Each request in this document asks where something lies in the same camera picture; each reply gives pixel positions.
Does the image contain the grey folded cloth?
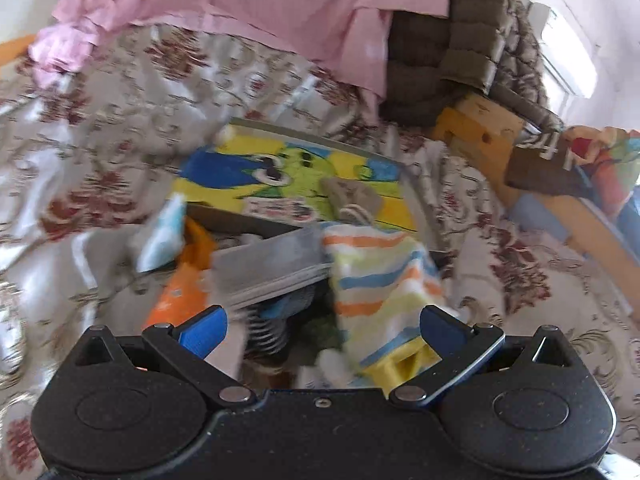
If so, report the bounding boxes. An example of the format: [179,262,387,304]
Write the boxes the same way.
[210,225,336,308]

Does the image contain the grey sock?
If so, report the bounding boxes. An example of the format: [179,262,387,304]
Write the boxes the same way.
[320,176,383,226]

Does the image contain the light blue white cloth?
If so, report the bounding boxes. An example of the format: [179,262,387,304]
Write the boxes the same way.
[132,195,188,273]

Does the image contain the pastel striped towel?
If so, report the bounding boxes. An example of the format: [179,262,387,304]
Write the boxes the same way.
[322,225,461,376]

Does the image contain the multicoloured cloth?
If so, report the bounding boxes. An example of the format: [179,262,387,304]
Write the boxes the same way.
[562,125,640,221]

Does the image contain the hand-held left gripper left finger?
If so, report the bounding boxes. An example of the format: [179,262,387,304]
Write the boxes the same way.
[65,305,256,408]

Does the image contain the yellow cloth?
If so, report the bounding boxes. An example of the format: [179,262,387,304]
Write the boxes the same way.
[362,337,443,396]

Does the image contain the white air conditioner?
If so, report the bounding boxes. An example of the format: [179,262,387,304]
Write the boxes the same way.
[527,2,598,96]

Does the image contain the white fluffy cloth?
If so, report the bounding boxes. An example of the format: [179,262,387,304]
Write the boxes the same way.
[297,347,361,391]

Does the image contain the brown quilted jacket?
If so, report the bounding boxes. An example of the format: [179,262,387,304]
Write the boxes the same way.
[380,0,566,131]

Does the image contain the floral satin bedspread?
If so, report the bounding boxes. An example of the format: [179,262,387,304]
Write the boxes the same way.
[0,25,640,480]

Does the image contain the wooden bed frame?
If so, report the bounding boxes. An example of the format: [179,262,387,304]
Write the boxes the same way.
[432,92,631,321]

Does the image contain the orange cloth band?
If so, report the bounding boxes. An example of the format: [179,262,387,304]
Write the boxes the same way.
[145,217,218,331]

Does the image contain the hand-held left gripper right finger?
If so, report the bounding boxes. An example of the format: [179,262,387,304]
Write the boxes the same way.
[387,305,581,408]

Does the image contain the brown cloth with white print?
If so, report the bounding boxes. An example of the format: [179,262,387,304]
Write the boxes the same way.
[502,132,593,198]

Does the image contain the pink bed sheet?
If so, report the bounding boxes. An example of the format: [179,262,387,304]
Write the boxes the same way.
[30,0,453,98]

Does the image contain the cartoon painted cardboard box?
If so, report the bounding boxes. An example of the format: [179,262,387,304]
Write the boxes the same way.
[170,117,451,261]

